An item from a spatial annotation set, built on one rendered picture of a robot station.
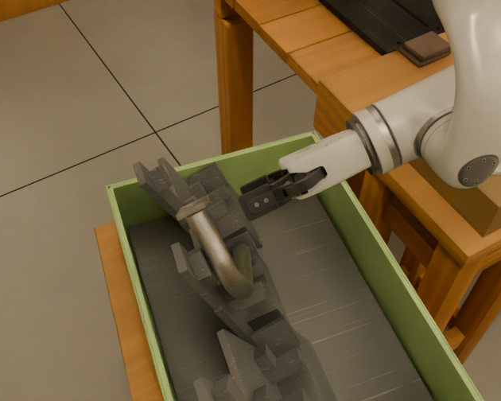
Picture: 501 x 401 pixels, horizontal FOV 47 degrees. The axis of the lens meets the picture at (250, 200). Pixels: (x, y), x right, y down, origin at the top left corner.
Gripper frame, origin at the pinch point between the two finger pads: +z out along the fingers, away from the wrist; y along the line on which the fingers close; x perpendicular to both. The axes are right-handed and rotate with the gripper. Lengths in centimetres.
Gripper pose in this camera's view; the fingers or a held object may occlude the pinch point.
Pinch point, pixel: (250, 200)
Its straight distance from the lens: 72.4
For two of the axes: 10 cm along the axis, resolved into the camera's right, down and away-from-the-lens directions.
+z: -9.0, 4.3, 0.7
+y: -0.1, 1.5, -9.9
